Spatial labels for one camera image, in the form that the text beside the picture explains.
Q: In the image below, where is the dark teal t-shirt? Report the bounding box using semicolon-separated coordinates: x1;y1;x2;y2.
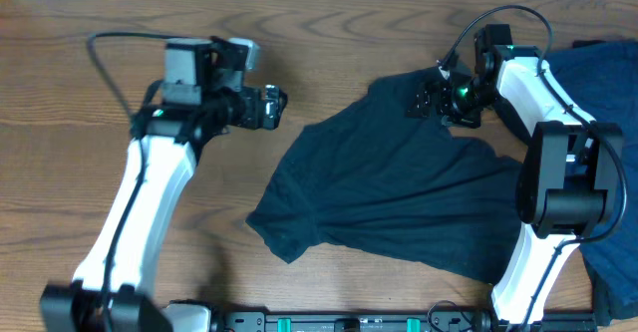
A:
247;68;520;284

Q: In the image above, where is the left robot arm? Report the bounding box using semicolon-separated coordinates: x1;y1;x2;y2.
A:
40;35;288;331

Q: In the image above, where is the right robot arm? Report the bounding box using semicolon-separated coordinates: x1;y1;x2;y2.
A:
407;24;627;331

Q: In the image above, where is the blue garment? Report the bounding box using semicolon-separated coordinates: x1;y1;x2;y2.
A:
547;40;637;326

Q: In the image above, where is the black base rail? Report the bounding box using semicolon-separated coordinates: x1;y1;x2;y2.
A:
168;301;598;332

